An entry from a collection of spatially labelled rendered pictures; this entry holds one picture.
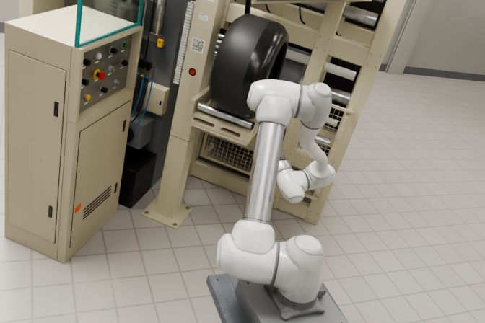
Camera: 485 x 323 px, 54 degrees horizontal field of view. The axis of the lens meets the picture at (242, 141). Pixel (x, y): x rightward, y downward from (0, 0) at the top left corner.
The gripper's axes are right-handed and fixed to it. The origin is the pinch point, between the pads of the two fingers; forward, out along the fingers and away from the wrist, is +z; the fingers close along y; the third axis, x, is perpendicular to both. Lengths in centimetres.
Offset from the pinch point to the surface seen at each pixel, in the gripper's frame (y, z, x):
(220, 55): -21.1, 37.9, -11.7
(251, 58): -24.2, 29.1, 1.8
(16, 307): 45, -33, -140
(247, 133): 17.3, 12.5, -4.0
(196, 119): 22.0, 33.3, -27.0
